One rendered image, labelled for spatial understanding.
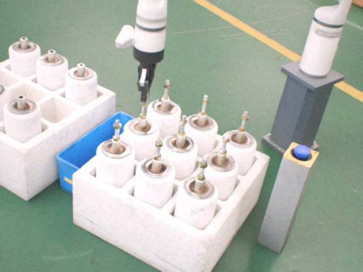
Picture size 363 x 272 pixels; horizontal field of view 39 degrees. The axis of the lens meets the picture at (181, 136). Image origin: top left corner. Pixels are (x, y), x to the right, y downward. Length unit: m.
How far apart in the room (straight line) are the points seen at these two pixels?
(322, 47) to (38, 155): 0.88
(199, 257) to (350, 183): 0.71
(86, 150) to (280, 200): 0.60
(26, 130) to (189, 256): 0.55
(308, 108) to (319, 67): 0.14
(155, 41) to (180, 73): 0.94
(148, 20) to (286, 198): 0.56
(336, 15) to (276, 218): 0.60
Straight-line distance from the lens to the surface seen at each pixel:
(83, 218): 1.40
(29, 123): 1.42
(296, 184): 1.29
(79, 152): 1.55
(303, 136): 1.74
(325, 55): 1.62
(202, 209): 1.19
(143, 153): 1.36
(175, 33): 2.45
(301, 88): 1.65
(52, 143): 1.47
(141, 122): 1.34
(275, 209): 1.36
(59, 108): 1.61
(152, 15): 1.17
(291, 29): 2.71
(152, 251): 1.31
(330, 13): 1.57
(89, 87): 1.56
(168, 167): 1.24
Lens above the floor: 1.06
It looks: 37 degrees down
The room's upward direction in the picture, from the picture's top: 8 degrees clockwise
